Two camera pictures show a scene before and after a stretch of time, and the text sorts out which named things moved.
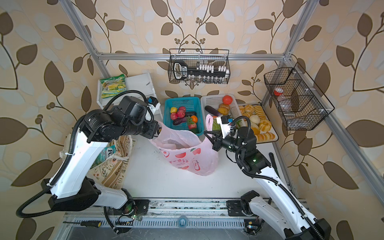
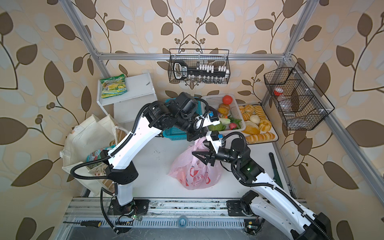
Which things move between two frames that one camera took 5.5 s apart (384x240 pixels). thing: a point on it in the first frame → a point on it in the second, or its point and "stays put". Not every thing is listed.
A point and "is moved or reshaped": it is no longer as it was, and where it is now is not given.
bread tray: (260, 123) stays put
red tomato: (227, 99) stays put
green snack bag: (113, 86) stays put
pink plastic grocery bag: (185, 149) is moved or reshaped
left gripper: (152, 127) → (196, 132)
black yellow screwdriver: (87, 223) stays put
